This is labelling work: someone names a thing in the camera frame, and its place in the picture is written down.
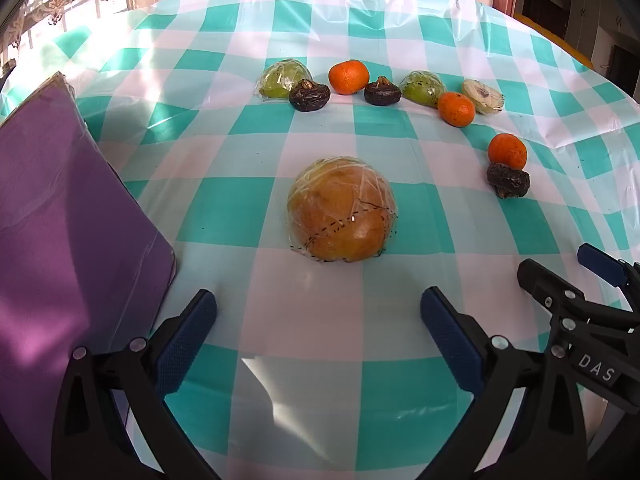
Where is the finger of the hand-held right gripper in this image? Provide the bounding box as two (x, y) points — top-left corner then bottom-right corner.
(577, 242), (640, 307)
(517, 258), (640, 343)

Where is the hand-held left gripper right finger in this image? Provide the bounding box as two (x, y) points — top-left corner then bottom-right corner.
(420, 286), (589, 480)

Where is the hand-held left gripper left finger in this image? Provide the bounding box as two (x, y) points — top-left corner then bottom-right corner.
(51, 288), (222, 480)

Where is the large orange fruit half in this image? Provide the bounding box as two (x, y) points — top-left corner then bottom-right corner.
(286, 156), (399, 264)

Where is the dark brown water chestnut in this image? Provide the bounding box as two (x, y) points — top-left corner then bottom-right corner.
(289, 79), (331, 112)
(486, 162), (531, 200)
(364, 76), (401, 107)

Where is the orange tangerine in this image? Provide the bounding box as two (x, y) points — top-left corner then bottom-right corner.
(488, 133), (528, 169)
(438, 91), (476, 128)
(328, 60), (370, 96)

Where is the teal white checkered tablecloth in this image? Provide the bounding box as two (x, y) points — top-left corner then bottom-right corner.
(0, 0), (640, 480)

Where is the purple bag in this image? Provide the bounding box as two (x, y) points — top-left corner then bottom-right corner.
(0, 72), (179, 480)

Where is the wrapped pale fruit slice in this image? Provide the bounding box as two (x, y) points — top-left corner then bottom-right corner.
(461, 79), (504, 115)

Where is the wrapped green fruit half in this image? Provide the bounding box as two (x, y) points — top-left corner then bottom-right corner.
(400, 70), (447, 109)
(255, 59), (315, 101)

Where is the white cabinet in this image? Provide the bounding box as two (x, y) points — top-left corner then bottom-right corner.
(564, 0), (623, 73)

